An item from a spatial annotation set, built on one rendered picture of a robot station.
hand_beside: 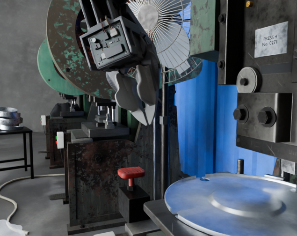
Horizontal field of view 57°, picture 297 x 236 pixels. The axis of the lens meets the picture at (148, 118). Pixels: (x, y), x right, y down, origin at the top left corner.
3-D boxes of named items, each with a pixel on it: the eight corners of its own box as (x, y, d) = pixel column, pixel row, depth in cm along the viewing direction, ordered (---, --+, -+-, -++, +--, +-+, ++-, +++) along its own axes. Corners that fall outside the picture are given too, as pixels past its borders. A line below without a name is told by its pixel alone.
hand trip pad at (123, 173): (122, 202, 72) (122, 173, 71) (116, 194, 78) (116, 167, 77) (147, 198, 75) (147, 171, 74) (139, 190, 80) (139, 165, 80)
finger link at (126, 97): (119, 134, 40) (99, 74, 40) (134, 129, 46) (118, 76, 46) (137, 128, 39) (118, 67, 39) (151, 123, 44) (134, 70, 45)
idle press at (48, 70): (41, 175, 317) (35, 21, 300) (36, 156, 406) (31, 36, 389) (157, 160, 383) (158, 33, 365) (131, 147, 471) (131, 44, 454)
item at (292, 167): (299, 176, 50) (300, 156, 50) (277, 169, 54) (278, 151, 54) (311, 174, 51) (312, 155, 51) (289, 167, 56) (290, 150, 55)
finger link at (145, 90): (137, 128, 39) (118, 67, 39) (151, 123, 44) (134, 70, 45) (156, 122, 38) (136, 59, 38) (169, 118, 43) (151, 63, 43)
